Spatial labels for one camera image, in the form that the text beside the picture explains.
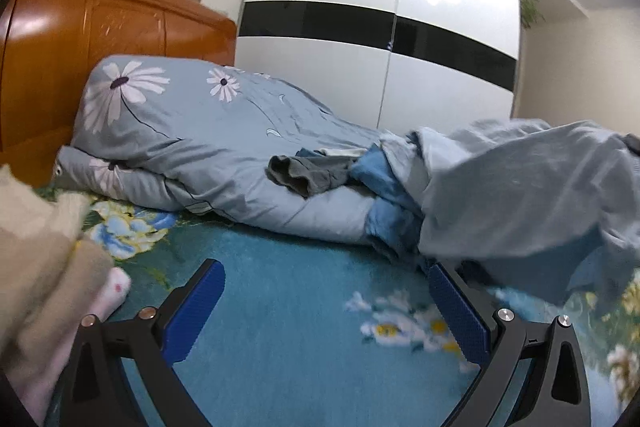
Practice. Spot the green potted plant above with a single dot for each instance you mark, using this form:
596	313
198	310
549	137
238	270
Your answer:
530	13

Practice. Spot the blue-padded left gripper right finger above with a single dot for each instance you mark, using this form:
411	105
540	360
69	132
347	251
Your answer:
555	389

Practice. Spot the white wardrobe with black stripe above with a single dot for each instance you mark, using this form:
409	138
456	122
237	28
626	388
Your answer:
390	64

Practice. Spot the orange wooden headboard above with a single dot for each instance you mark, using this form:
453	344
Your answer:
49	48

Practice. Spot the grey floral duvet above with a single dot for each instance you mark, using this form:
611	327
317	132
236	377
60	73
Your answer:
178	134

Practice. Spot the light blue t-shirt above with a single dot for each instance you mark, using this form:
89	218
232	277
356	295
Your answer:
548	210

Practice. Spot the pink folded blanket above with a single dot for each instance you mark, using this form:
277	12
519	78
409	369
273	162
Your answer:
35	387

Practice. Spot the beige fluffy blanket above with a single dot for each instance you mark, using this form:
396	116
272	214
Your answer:
50	269

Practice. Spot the dark grey garment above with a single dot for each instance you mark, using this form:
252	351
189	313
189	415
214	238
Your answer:
309	173

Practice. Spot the blue crumpled garment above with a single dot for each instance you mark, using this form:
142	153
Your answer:
392	226

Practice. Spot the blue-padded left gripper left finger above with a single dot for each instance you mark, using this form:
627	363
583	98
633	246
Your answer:
96	389

